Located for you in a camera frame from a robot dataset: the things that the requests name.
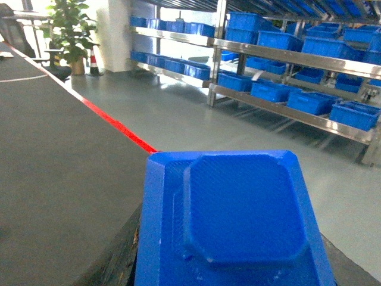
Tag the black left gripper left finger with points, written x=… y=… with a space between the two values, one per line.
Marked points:
x=116 y=265

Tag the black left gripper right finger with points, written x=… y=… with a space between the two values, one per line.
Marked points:
x=345 y=271

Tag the blue plastic block part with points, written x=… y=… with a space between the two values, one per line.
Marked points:
x=228 y=218

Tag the striped traffic cone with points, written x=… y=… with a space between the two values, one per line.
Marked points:
x=93 y=66

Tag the stainless steel flow rack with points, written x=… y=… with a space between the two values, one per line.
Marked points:
x=314 y=62

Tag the green potted plant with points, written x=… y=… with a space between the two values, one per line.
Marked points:
x=70 y=29

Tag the black office chair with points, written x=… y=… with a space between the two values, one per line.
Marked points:
x=13 y=33

